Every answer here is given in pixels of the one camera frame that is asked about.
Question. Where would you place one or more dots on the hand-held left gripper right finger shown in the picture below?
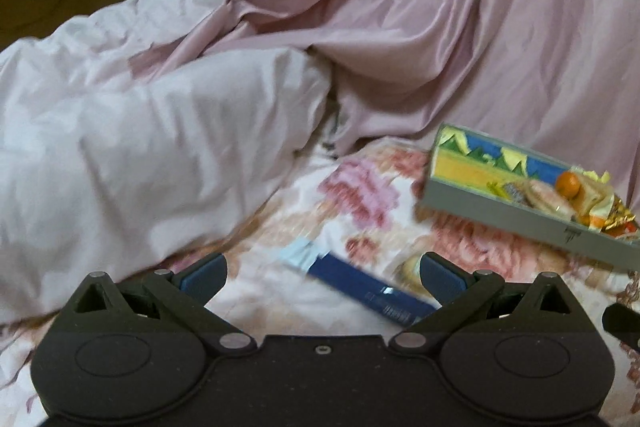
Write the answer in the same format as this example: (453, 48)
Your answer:
(441, 279)

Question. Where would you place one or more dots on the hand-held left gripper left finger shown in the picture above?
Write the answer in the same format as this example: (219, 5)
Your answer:
(205, 279)

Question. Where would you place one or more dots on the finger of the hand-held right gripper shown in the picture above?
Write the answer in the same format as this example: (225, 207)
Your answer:
(622, 327)

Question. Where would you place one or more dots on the grey cardboard box tray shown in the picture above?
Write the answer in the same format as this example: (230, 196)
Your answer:
(480, 209)

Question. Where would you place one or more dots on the navy blue snack packet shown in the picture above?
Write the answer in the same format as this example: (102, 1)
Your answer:
(360, 284)

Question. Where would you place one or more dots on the orange translucent snack packet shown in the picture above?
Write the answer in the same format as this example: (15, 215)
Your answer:
(629, 234)

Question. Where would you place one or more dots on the gold snack packet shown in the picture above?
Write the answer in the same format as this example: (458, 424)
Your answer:
(617, 213)

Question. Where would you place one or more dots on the small tangerine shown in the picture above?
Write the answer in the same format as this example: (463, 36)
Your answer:
(569, 185)

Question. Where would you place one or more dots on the floral bed sheet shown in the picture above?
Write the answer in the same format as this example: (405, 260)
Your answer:
(360, 207)

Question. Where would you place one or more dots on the clear bag with orange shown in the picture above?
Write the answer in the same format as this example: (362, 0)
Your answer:
(592, 214)

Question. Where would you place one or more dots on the yellow paper wrapper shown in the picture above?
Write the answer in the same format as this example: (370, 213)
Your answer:
(595, 176)

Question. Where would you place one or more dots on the pink duvet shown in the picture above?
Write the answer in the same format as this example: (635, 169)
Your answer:
(200, 107)

